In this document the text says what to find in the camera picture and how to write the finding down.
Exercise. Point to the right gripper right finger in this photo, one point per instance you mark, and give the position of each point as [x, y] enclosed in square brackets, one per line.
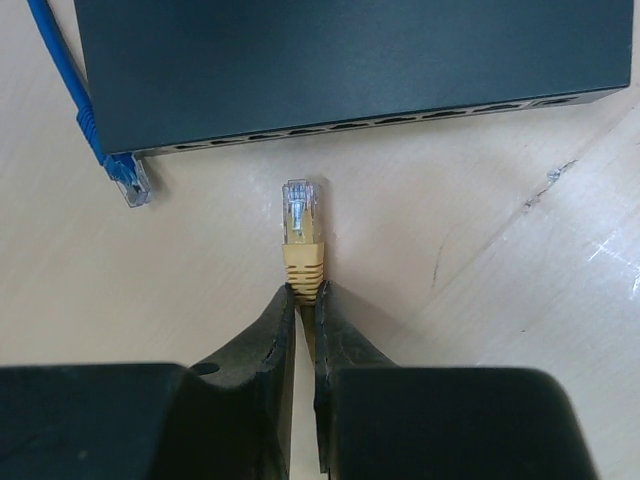
[379, 420]

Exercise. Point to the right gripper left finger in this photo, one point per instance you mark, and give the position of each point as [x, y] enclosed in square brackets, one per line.
[226, 417]

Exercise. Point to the black network switch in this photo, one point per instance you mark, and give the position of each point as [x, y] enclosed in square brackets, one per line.
[168, 76]

